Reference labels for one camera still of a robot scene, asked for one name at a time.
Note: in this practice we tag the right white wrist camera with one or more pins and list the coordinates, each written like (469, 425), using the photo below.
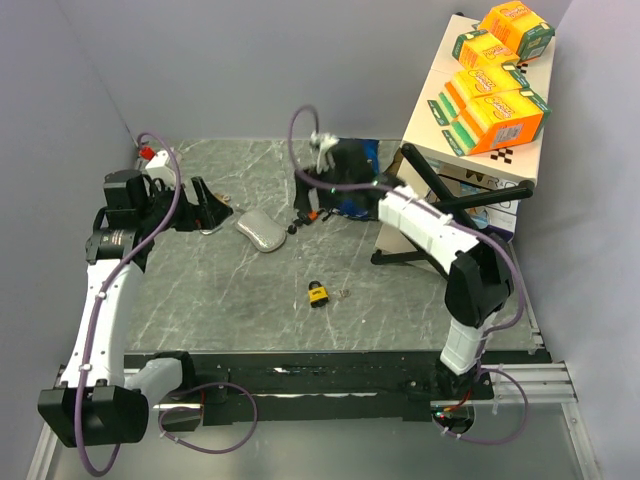
(322, 144)

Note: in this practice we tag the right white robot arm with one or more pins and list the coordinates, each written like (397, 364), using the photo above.
(479, 280)

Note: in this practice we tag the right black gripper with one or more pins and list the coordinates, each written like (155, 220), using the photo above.
(303, 184)

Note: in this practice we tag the blue Doritos chip bag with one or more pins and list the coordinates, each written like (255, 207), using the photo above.
(355, 162)

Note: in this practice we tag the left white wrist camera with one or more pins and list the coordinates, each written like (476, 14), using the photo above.
(158, 165)

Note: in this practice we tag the front yellow sponge pack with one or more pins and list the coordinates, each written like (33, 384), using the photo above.
(497, 121)

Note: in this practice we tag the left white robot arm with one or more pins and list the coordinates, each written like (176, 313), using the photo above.
(93, 403)

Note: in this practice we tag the white shelf board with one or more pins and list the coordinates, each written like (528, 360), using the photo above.
(515, 163)

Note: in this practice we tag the brass padlock silver shackle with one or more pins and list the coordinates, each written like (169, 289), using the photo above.
(225, 200)

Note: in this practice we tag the top orange sponge pack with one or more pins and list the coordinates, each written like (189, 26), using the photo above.
(519, 28)

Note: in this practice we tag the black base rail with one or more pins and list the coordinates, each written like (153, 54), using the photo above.
(305, 386)

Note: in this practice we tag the yellow sponge pack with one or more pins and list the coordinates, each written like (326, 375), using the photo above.
(497, 121)
(467, 85)

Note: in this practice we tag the yellow padlock black shackle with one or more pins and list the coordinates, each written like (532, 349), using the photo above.
(318, 294)

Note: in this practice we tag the black folding stand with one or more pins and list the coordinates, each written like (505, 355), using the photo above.
(490, 210)

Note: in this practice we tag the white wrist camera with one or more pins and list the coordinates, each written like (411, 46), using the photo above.
(322, 144)
(158, 165)

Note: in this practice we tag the orange black small padlock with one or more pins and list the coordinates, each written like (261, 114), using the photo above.
(306, 219)

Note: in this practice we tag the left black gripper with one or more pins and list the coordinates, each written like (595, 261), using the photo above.
(208, 213)

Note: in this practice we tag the orange sponge pack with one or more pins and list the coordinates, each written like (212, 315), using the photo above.
(519, 28)
(479, 48)

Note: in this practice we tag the white cardboard box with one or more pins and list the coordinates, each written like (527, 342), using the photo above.
(401, 169)

